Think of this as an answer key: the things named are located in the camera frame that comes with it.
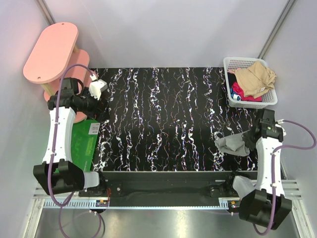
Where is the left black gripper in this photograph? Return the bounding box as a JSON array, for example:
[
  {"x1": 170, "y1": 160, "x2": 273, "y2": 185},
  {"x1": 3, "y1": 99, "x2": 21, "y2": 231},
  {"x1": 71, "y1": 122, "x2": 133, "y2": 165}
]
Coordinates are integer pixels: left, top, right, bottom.
[{"x1": 77, "y1": 87, "x2": 110, "y2": 122}]

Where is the grey t-shirt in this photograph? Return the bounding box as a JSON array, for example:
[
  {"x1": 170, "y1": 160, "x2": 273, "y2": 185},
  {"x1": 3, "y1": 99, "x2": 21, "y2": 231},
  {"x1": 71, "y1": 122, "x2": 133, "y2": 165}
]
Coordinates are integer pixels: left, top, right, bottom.
[{"x1": 214, "y1": 133, "x2": 250, "y2": 157}]

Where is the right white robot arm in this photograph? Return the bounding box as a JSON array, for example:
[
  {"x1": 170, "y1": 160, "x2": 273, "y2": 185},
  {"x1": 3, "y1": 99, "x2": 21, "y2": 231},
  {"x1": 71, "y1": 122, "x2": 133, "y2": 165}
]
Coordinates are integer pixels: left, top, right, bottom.
[{"x1": 225, "y1": 109, "x2": 292, "y2": 234}]

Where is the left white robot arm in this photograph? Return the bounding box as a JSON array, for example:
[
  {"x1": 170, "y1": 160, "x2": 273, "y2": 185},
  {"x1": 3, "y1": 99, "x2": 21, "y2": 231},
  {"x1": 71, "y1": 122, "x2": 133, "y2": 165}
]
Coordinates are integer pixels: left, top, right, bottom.
[{"x1": 33, "y1": 77, "x2": 107, "y2": 196}]

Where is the green plastic board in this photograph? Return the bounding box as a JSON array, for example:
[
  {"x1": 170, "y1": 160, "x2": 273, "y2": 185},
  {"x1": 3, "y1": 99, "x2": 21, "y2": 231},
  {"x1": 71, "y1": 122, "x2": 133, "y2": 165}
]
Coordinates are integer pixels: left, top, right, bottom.
[{"x1": 55, "y1": 119, "x2": 100, "y2": 172}]

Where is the white plastic laundry basket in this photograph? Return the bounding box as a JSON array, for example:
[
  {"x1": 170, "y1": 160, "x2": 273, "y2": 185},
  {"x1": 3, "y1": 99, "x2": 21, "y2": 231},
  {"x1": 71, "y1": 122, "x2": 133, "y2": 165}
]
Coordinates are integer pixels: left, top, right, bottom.
[{"x1": 223, "y1": 57, "x2": 278, "y2": 109}]

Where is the blue garment in basket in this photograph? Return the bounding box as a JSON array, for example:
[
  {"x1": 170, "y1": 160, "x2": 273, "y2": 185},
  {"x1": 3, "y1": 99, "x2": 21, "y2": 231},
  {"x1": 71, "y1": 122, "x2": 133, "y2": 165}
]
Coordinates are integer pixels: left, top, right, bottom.
[{"x1": 230, "y1": 86, "x2": 242, "y2": 101}]

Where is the magenta t-shirt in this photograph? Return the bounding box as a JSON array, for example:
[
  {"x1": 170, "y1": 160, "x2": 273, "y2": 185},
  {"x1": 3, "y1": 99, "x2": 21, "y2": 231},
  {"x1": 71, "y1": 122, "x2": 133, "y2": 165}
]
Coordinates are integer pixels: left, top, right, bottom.
[{"x1": 231, "y1": 82, "x2": 263, "y2": 102}]

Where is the beige t-shirt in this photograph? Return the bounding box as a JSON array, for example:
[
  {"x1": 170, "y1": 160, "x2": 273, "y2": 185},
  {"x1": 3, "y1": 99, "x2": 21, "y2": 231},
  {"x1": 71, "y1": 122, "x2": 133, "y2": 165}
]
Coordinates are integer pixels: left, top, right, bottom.
[{"x1": 233, "y1": 61, "x2": 277, "y2": 99}]

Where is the black marble pattern mat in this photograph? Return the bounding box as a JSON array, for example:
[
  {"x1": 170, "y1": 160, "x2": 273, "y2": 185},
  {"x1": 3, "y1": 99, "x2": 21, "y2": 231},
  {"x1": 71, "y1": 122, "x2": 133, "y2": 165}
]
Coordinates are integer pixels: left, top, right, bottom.
[{"x1": 92, "y1": 67, "x2": 258, "y2": 172}]

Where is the pink three-tier shelf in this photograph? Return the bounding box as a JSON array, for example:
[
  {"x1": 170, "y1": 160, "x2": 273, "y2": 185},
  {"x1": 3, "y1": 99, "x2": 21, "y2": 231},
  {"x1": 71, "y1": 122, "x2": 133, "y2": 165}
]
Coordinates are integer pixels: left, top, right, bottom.
[{"x1": 23, "y1": 22, "x2": 99, "y2": 124}]

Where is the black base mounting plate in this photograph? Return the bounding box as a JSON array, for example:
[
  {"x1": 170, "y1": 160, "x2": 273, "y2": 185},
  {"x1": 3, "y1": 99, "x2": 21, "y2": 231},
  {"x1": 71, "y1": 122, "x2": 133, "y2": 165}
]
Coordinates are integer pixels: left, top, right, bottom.
[{"x1": 79, "y1": 171, "x2": 257, "y2": 198}]

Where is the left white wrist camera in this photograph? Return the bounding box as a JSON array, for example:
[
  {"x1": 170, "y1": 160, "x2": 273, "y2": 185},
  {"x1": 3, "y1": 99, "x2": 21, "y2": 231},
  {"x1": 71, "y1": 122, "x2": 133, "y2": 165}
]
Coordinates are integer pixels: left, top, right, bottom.
[{"x1": 89, "y1": 79, "x2": 107, "y2": 100}]

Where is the aluminium frame rail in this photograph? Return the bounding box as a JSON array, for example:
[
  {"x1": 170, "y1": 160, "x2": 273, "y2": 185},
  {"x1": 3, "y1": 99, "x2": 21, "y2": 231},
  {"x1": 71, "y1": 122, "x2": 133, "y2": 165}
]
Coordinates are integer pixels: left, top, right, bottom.
[{"x1": 32, "y1": 178, "x2": 303, "y2": 208}]

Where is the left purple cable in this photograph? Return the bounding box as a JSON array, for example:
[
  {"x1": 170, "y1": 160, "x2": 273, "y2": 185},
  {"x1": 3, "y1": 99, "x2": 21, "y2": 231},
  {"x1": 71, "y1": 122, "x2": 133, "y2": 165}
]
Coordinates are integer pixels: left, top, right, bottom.
[{"x1": 47, "y1": 63, "x2": 106, "y2": 236}]

